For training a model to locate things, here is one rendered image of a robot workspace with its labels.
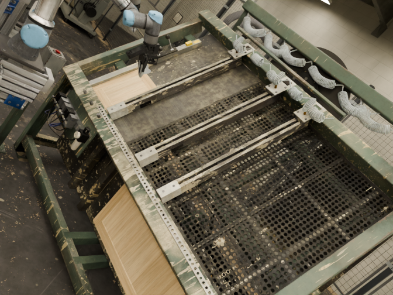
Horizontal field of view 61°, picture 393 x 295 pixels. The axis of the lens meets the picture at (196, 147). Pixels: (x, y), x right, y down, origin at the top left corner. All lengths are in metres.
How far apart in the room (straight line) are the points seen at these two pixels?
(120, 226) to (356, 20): 6.64
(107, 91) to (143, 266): 1.24
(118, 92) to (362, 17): 6.18
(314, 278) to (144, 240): 1.02
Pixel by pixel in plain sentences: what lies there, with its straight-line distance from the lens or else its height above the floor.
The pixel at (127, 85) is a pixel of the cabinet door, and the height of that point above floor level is 1.07.
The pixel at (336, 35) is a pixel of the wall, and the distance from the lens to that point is 7.86.
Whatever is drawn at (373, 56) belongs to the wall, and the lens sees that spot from 7.34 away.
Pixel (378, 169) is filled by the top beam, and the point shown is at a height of 1.81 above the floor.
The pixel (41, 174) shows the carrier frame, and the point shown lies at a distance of 2.75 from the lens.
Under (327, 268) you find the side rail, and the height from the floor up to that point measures 1.31.
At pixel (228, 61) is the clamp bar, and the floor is 1.68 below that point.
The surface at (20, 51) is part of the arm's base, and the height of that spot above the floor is 1.06.
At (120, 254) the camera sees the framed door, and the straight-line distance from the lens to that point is 2.32.
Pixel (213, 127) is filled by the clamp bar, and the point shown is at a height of 1.33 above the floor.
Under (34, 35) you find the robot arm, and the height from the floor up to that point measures 1.21.
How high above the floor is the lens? 1.74
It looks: 16 degrees down
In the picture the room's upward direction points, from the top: 42 degrees clockwise
